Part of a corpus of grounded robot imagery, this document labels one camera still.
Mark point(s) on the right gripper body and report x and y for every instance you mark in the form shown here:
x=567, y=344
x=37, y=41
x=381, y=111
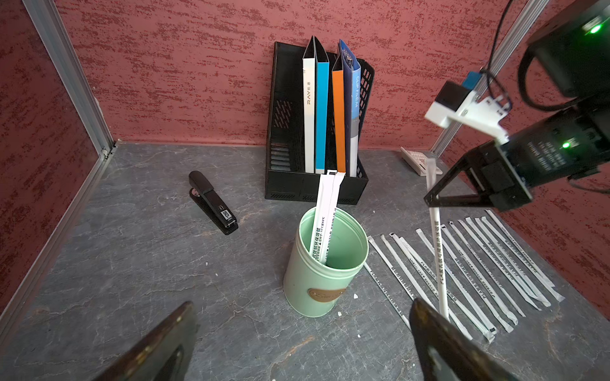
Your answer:
x=571, y=144

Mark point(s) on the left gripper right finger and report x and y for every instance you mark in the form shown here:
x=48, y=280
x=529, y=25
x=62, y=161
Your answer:
x=445, y=353

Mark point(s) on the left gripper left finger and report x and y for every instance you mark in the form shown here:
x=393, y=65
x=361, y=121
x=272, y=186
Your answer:
x=164, y=353

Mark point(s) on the fourteenth straw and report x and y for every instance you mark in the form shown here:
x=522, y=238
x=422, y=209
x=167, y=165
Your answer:
x=437, y=235

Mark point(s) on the thirteenth straw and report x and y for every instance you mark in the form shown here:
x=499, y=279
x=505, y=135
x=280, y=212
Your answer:
x=387, y=296

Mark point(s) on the eleventh straw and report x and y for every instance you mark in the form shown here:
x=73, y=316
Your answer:
x=524, y=252

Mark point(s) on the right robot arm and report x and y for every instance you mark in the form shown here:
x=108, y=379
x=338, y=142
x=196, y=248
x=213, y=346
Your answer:
x=573, y=49

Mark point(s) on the wrapped straws in cup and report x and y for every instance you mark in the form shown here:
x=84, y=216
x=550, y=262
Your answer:
x=329, y=187

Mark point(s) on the green cup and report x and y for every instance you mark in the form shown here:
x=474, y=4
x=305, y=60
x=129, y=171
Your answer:
x=311, y=288

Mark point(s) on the blue folder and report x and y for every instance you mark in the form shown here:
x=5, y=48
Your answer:
x=352, y=86

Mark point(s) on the orange book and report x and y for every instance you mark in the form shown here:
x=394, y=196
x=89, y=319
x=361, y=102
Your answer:
x=339, y=114

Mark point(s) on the black stapler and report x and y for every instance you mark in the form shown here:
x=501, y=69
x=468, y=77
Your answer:
x=206, y=198

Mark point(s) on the teal book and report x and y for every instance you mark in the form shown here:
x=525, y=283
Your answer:
x=322, y=79

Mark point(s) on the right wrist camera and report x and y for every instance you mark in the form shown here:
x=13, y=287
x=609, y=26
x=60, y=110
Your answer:
x=456, y=103

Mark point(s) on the right aluminium corner post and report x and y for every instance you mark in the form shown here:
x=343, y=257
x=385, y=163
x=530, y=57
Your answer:
x=502, y=49

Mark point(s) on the aluminium corner post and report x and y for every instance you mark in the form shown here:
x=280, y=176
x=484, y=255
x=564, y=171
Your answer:
x=502, y=49
x=54, y=144

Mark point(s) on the left aluminium corner post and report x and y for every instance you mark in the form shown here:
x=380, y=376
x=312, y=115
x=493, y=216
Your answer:
x=54, y=144

